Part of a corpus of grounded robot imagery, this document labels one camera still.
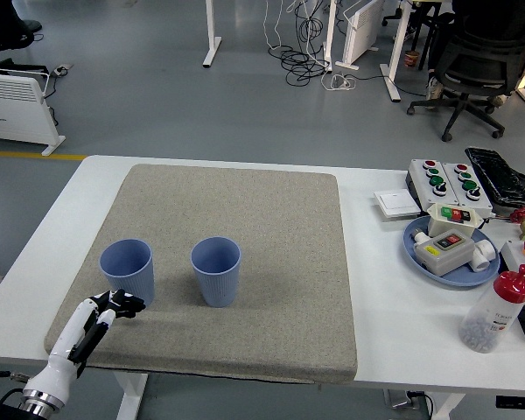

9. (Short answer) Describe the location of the black mesh office chair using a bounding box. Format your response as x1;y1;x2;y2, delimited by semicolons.
406;25;525;143

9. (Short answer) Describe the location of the white pipe fitting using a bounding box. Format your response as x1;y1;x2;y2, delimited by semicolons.
470;238;496;272

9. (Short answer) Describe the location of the white table leg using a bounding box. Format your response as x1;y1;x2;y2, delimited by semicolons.
115;371;150;420
428;388;467;420

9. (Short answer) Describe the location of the blue plate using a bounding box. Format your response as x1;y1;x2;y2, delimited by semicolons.
402;214;501;289

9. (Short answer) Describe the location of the white wall switch plate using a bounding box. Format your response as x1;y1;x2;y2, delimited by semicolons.
373;187;423;220

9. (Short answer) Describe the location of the black plastic-wrapped tray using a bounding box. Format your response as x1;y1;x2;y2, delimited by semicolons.
465;146;525;207

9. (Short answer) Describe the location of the white power strip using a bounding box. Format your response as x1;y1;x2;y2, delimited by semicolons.
321;72;359;93

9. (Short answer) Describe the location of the red-handled brass valve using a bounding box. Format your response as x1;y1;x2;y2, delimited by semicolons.
508;206;525;240

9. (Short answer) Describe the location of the clear bottle with red cap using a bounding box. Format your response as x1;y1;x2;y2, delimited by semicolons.
458;263;525;354

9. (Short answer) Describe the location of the blue ribbed cup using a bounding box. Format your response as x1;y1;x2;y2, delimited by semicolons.
99;238;156;310
190;236;242;308

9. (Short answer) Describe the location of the white panel heater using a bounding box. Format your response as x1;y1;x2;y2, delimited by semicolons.
0;67;67;158
341;0;385;71

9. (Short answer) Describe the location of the white four-button control box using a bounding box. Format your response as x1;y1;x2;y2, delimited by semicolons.
409;157;459;207
441;162;494;220

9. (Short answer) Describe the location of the white mushroom-button control box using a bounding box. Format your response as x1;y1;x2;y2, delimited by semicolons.
500;238;525;349

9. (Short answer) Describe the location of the white green-red switch box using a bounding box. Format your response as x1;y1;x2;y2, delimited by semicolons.
427;202;487;240

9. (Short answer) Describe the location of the black cable bundle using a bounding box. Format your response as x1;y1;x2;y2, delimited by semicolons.
269;0;333;87

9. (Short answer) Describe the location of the grey-brown mat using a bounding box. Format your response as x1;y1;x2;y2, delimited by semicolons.
44;164;359;386

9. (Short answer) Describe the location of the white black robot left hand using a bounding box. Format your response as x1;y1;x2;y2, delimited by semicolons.
24;288;146;402

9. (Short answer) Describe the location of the grey red-button switch box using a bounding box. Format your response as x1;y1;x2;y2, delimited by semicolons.
414;229;477;277

